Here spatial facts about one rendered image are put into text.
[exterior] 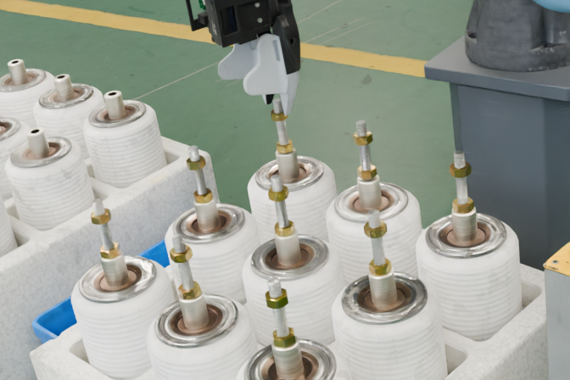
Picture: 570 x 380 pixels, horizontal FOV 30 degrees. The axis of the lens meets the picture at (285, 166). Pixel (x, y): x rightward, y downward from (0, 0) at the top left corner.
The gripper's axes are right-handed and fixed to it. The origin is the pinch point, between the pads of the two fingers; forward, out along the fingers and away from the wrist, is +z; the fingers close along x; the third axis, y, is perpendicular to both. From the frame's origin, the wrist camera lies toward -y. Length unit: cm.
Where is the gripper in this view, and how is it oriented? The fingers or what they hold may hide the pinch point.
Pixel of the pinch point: (282, 94)
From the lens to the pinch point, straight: 111.9
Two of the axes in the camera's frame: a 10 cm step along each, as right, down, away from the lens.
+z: 1.5, 8.7, 4.6
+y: -8.5, 3.5, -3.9
